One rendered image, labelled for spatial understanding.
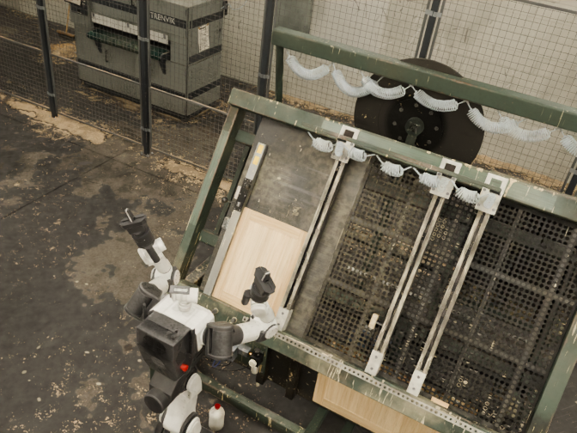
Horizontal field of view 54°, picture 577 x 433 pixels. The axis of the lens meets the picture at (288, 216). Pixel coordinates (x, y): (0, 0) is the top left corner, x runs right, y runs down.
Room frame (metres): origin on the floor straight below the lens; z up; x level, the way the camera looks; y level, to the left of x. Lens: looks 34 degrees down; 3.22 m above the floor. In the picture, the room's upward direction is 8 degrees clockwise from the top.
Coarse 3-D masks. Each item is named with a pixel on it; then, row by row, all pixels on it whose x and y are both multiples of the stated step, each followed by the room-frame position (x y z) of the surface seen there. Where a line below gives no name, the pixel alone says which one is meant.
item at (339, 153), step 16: (352, 128) 2.83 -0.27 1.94; (352, 144) 2.77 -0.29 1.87; (336, 160) 2.77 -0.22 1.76; (336, 176) 2.75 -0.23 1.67; (336, 192) 2.70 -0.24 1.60; (320, 208) 2.63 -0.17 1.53; (320, 224) 2.58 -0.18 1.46; (304, 256) 2.51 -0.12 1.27; (304, 272) 2.45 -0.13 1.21; (288, 288) 2.40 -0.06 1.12; (288, 304) 2.34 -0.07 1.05; (288, 320) 2.34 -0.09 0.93
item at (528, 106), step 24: (288, 48) 3.48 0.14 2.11; (312, 48) 3.42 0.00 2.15; (336, 48) 3.36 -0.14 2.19; (360, 48) 3.39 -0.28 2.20; (384, 72) 3.23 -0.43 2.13; (408, 72) 3.17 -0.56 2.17; (432, 72) 3.14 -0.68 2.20; (456, 96) 3.06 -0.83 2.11; (480, 96) 3.01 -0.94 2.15; (504, 96) 2.96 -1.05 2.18; (528, 96) 2.97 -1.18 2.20; (552, 120) 2.85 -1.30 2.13; (576, 120) 2.81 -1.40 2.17; (360, 288) 2.82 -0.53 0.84
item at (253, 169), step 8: (264, 144) 2.95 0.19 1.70; (256, 152) 2.94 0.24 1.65; (264, 152) 2.95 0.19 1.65; (256, 168) 2.88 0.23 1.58; (248, 176) 2.86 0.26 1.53; (256, 176) 2.88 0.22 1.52; (248, 192) 2.81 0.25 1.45; (232, 216) 2.74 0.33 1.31; (232, 224) 2.71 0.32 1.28; (232, 232) 2.68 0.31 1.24; (224, 240) 2.67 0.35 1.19; (224, 248) 2.64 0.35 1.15; (216, 256) 2.62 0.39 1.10; (224, 256) 2.61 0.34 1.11; (216, 264) 2.59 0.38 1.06; (216, 272) 2.56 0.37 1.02; (208, 280) 2.54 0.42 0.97; (216, 280) 2.54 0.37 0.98; (208, 288) 2.51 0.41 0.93
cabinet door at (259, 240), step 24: (240, 216) 2.75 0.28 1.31; (264, 216) 2.72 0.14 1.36; (240, 240) 2.66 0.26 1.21; (264, 240) 2.64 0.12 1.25; (288, 240) 2.61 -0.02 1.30; (240, 264) 2.58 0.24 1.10; (264, 264) 2.55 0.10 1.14; (288, 264) 2.52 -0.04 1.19; (216, 288) 2.52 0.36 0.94; (240, 288) 2.50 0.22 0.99
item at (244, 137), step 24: (240, 168) 2.99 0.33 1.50; (408, 192) 2.68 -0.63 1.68; (216, 240) 2.74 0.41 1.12; (528, 240) 2.41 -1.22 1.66; (576, 264) 2.29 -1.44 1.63; (336, 288) 2.44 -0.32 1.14; (360, 312) 2.34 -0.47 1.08; (432, 312) 2.28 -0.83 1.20; (480, 360) 2.08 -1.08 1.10; (504, 360) 2.06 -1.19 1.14; (528, 360) 2.08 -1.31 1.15
